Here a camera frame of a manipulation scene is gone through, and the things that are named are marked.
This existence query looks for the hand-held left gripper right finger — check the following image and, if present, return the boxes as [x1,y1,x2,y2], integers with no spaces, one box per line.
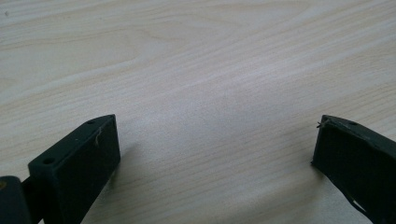
[311,114,396,224]

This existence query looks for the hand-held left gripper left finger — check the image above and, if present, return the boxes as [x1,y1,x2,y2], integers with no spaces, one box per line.
[21,114,121,224]

